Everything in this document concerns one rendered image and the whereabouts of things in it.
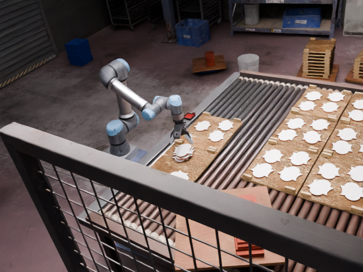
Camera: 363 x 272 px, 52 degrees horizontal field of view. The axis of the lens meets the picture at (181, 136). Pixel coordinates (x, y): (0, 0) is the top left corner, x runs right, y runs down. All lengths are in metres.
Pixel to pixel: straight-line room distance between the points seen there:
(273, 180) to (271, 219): 1.97
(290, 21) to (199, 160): 4.76
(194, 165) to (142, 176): 2.05
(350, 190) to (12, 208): 3.19
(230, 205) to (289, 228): 0.06
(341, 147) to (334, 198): 0.48
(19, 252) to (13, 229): 0.33
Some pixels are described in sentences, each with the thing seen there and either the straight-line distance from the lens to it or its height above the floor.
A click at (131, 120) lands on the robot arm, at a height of 1.14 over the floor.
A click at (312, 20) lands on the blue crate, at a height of 0.27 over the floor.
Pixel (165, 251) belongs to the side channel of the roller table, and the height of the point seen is 0.95.
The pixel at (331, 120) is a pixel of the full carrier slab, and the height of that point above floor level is 0.94.
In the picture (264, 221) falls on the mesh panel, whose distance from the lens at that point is 0.37.
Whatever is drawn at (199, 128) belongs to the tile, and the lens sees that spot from 2.82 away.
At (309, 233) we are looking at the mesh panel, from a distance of 0.36.
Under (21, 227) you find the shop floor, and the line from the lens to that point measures 3.97.
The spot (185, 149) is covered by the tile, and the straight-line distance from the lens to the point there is 2.54.
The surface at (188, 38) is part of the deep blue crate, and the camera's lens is 6.93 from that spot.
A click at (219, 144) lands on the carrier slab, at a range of 2.64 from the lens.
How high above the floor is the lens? 2.49
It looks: 34 degrees down
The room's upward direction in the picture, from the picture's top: 10 degrees counter-clockwise
